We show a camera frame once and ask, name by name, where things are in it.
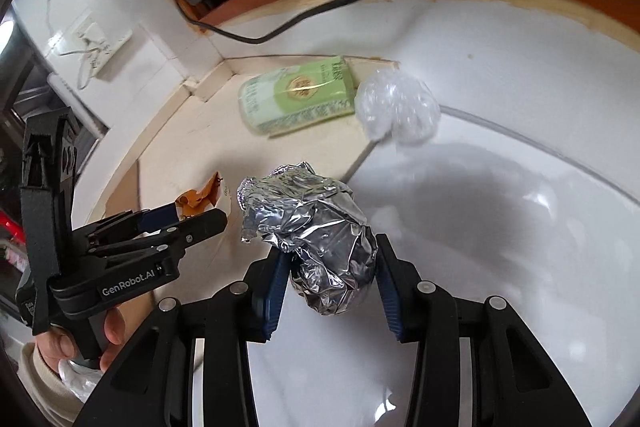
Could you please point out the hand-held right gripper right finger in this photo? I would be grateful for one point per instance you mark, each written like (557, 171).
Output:
(387, 292)

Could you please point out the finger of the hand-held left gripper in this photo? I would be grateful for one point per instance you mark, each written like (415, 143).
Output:
(155, 217)
(205, 227)

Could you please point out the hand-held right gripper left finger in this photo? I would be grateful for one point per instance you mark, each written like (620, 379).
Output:
(275, 292)

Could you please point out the brown wrapper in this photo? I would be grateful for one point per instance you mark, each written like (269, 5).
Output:
(197, 199)

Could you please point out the aluminium foil ball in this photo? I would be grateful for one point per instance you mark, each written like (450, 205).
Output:
(320, 232)

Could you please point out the person's left forearm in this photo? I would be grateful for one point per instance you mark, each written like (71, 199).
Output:
(42, 392)

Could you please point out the person's left hand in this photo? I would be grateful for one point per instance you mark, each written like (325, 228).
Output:
(57, 349)

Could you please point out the red packet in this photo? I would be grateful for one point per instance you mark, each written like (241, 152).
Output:
(7, 223)

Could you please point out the clear plastic bag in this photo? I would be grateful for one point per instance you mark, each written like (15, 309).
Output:
(77, 379)

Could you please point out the light green packet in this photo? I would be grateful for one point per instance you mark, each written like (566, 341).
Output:
(295, 94)

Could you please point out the clear plastic wrap ball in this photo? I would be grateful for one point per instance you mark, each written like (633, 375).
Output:
(397, 107)

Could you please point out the white wall socket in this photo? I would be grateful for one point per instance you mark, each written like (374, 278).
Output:
(95, 44)

